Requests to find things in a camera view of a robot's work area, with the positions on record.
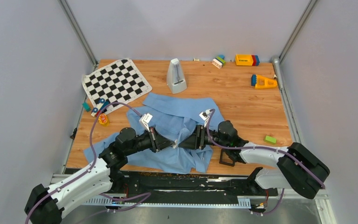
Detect white metronome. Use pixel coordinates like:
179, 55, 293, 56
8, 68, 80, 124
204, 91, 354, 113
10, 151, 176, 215
166, 58, 187, 94

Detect small green block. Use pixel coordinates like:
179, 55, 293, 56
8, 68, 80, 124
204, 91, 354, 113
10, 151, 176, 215
264, 135, 277, 145

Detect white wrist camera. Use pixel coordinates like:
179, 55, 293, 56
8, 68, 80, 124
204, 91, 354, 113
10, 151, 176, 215
139, 113, 153, 132
199, 108, 215, 127

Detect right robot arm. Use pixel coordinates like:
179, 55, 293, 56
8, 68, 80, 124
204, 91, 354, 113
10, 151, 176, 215
179, 121, 330, 199

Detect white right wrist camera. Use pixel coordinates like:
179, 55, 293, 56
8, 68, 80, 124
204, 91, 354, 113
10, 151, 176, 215
199, 108, 215, 127

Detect black white checkerboard mat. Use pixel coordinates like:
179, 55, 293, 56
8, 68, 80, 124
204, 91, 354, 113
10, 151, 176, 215
82, 59, 152, 107

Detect yellow round toy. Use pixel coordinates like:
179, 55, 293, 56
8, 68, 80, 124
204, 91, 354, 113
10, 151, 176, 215
98, 113, 110, 126

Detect purple cable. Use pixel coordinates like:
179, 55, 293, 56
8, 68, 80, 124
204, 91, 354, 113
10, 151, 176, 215
204, 109, 326, 216
24, 102, 152, 224

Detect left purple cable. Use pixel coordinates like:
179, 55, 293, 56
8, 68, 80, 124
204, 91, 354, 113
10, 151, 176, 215
24, 102, 152, 224

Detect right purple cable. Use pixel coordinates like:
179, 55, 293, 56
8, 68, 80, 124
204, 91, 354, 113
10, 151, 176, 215
204, 109, 326, 216

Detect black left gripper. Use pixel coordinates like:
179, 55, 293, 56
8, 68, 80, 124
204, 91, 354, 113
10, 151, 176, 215
125, 126, 175, 156

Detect black square frame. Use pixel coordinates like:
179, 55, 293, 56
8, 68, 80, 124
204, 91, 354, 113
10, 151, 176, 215
219, 149, 238, 167

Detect teal small block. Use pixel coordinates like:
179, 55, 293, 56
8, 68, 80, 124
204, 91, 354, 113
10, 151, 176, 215
82, 102, 91, 112

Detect silver leaf brooch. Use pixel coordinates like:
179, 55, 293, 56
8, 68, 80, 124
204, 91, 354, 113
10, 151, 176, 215
172, 139, 179, 149

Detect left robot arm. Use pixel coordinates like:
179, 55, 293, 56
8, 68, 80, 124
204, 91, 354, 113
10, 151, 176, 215
24, 127, 175, 224

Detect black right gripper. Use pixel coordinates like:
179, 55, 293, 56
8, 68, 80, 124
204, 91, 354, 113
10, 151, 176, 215
179, 125, 228, 150

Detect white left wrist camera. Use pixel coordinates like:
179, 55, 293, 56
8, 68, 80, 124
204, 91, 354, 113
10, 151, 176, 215
139, 113, 153, 132

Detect yellow blue toy wedge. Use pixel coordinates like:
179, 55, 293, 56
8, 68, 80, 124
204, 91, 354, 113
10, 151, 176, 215
251, 74, 278, 89

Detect white green blue blocks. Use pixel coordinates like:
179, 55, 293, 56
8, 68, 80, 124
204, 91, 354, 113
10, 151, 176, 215
212, 55, 226, 69

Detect grey pipe in corner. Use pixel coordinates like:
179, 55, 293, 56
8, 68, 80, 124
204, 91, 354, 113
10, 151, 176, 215
271, 56, 284, 91

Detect light blue shirt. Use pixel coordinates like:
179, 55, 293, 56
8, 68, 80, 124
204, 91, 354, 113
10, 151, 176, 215
83, 92, 226, 175

